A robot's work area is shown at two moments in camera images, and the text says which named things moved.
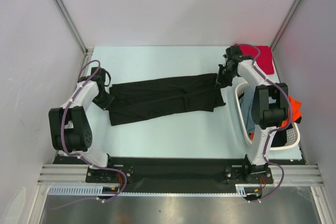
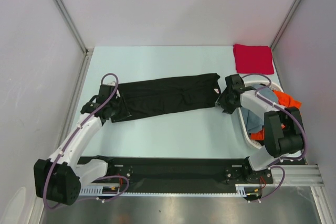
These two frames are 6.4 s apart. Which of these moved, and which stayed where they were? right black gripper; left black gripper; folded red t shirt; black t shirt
Moved: right black gripper; left black gripper
Stayed: folded red t shirt; black t shirt
